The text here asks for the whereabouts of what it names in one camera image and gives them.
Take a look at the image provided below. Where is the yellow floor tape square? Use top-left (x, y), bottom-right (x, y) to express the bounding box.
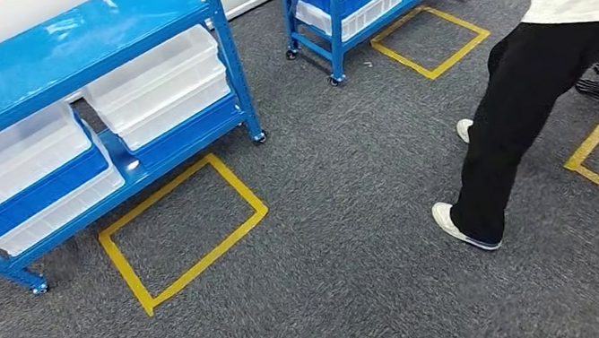
top-left (88, 144), bottom-right (284, 324)

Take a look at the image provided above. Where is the translucent clear storage bin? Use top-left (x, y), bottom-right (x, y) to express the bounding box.
top-left (0, 98), bottom-right (103, 223)

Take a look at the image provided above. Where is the person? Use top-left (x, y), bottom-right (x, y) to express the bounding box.
top-left (397, 0), bottom-right (599, 261)

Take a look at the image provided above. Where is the blue metal shelf rack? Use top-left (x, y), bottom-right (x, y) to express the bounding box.
top-left (0, 0), bottom-right (287, 302)
top-left (276, 0), bottom-right (513, 96)

